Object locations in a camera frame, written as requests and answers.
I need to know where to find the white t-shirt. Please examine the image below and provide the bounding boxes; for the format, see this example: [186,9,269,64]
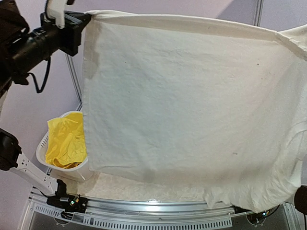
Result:
[83,10,307,212]

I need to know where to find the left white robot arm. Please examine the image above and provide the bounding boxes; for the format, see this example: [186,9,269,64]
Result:
[0,0,91,208]

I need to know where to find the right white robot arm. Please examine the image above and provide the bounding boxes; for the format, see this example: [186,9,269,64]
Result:
[294,185,307,215]

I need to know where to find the white plastic laundry basket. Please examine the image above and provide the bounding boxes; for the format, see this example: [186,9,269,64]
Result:
[36,111,93,182]

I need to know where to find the yellow garment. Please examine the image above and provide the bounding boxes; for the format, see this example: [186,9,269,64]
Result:
[45,112,87,169]

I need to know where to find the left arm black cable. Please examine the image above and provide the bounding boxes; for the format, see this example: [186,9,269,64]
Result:
[28,56,52,94]

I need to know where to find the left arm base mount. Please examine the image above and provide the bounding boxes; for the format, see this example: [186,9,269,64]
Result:
[47,179,89,213]

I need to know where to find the front aluminium rail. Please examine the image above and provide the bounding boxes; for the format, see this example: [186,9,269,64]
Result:
[21,188,301,230]

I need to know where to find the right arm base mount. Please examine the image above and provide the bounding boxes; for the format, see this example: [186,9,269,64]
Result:
[232,205,280,218]

